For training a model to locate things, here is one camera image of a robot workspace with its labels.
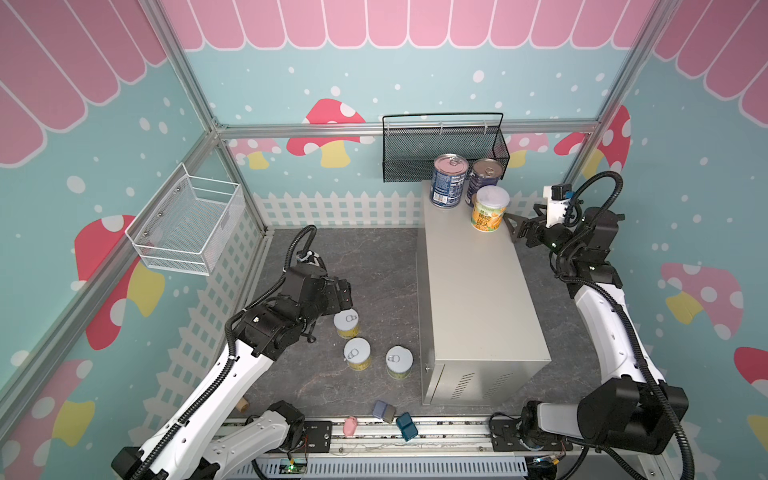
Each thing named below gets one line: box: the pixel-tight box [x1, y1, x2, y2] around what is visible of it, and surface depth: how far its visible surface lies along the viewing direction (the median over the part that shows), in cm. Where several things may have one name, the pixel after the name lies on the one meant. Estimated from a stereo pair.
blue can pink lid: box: [430, 153, 469, 209], surface depth 74 cm
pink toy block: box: [342, 416, 359, 437], surface depth 77 cm
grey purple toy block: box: [372, 400, 396, 424], surface depth 79 cm
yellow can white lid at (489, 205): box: [470, 185, 511, 233], surface depth 70 cm
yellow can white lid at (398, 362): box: [385, 345, 414, 380], surface depth 83 cm
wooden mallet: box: [236, 396, 250, 414], surface depth 80 cm
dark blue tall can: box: [465, 158, 505, 208], surface depth 73 cm
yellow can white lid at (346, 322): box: [332, 308, 360, 339], surface depth 91 cm
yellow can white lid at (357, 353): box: [343, 336, 371, 371], surface depth 85 cm
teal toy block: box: [396, 412, 419, 442], surface depth 77 cm
